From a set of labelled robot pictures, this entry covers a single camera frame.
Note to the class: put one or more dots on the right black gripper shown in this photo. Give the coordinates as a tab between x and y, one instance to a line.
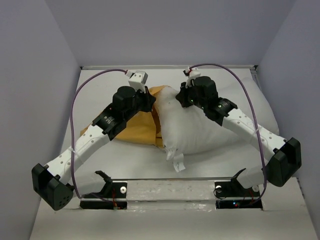
182	95

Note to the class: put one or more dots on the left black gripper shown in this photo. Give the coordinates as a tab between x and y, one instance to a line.
149	100

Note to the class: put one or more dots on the yellow blue pillowcase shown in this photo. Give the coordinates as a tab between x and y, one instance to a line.
144	128

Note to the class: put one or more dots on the white pillow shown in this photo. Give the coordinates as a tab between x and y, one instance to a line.
188	131

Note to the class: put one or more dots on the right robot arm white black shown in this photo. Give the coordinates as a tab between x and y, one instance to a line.
281	158

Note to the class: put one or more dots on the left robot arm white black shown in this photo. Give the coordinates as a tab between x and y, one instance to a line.
55	181

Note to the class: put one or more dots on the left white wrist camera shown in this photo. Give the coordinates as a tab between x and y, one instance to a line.
137	80

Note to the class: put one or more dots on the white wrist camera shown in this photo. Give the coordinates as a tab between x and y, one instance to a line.
191	74
137	80

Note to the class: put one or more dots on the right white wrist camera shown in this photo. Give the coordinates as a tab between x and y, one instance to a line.
191	74

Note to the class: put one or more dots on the aluminium frame rail back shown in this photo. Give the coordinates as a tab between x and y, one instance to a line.
158	67

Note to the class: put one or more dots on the aluminium frame rail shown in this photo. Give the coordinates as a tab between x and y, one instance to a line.
158	67
256	79

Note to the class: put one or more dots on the aluminium frame rail right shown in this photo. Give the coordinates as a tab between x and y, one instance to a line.
256	79

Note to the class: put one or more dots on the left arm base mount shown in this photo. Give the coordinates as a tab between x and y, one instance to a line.
112	196

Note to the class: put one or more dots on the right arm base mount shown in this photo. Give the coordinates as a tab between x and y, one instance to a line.
231	195

